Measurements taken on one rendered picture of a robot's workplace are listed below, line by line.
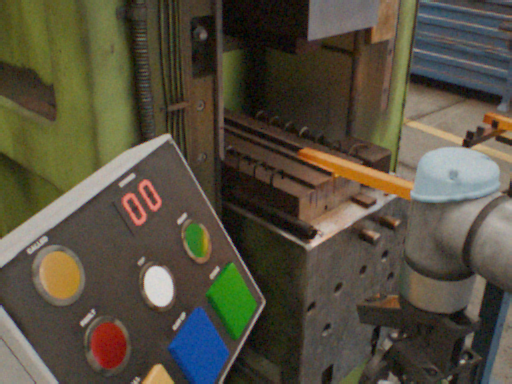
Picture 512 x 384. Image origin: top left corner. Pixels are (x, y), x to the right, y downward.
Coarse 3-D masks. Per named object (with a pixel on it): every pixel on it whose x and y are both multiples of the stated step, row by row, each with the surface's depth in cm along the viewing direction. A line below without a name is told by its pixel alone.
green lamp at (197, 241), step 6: (192, 228) 75; (198, 228) 76; (186, 234) 74; (192, 234) 75; (198, 234) 76; (204, 234) 77; (186, 240) 74; (192, 240) 74; (198, 240) 75; (204, 240) 77; (192, 246) 74; (198, 246) 75; (204, 246) 76; (192, 252) 74; (198, 252) 75; (204, 252) 76
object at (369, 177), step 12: (300, 156) 122; (312, 156) 120; (324, 156) 120; (336, 168) 117; (348, 168) 115; (360, 168) 115; (360, 180) 114; (372, 180) 112; (384, 180) 110; (396, 180) 110; (396, 192) 109; (408, 192) 107
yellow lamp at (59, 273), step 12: (60, 252) 56; (48, 264) 55; (60, 264) 56; (72, 264) 57; (48, 276) 54; (60, 276) 55; (72, 276) 57; (48, 288) 54; (60, 288) 55; (72, 288) 56
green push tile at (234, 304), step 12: (228, 264) 80; (228, 276) 78; (240, 276) 81; (216, 288) 75; (228, 288) 77; (240, 288) 80; (216, 300) 74; (228, 300) 77; (240, 300) 79; (252, 300) 81; (216, 312) 75; (228, 312) 76; (240, 312) 78; (252, 312) 81; (228, 324) 75; (240, 324) 77
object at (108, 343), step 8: (104, 328) 58; (112, 328) 59; (96, 336) 57; (104, 336) 58; (112, 336) 59; (120, 336) 60; (96, 344) 57; (104, 344) 57; (112, 344) 58; (120, 344) 59; (96, 352) 56; (104, 352) 57; (112, 352) 58; (120, 352) 59; (104, 360) 57; (112, 360) 58; (120, 360) 59; (112, 368) 58
